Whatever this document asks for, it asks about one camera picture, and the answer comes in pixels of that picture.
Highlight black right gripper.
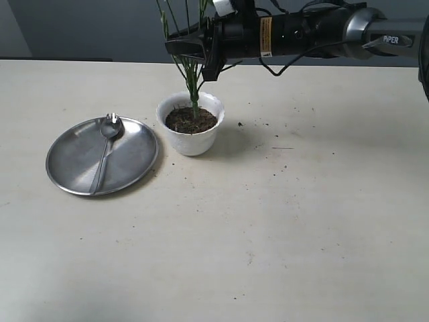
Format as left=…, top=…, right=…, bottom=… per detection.
left=165, top=11, right=310, bottom=81

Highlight stainless steel spork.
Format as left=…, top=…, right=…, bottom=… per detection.
left=89, top=113, right=122, bottom=195

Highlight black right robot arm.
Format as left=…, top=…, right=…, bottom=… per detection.
left=165, top=1, right=428, bottom=92

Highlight dark contents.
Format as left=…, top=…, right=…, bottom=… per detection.
left=165, top=107, right=218, bottom=134

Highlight white scalloped flower pot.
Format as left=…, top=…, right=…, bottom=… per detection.
left=156, top=91, right=225, bottom=156

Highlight round stainless steel plate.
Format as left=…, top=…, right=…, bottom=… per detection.
left=46, top=117, right=160, bottom=197

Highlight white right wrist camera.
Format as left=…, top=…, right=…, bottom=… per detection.
left=212, top=0, right=236, bottom=17

